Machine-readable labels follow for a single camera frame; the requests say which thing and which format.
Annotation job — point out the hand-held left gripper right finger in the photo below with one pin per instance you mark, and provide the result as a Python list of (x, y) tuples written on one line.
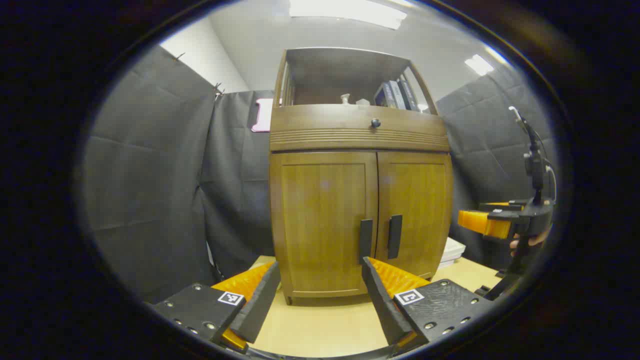
[(382, 305)]

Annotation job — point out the small ceiling light panel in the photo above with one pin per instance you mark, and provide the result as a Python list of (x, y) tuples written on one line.
[(479, 65)]

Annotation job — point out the small clear bottle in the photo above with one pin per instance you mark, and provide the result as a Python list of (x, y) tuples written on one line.
[(345, 99)]

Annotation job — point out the small white container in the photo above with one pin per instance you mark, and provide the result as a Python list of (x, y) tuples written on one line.
[(363, 102)]

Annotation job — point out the wooden cabinet door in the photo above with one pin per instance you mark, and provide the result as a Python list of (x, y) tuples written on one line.
[(320, 215), (422, 195)]

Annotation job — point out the black backdrop cloth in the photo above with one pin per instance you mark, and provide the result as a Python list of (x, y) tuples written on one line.
[(150, 175)]

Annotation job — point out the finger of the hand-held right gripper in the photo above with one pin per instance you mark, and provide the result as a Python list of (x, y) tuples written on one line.
[(500, 205), (482, 224)]

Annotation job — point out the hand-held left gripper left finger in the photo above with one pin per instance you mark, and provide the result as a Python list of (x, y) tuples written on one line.
[(257, 305)]

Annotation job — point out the wooden double-door shoe cabinet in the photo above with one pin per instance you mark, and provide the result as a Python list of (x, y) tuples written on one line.
[(350, 132)]

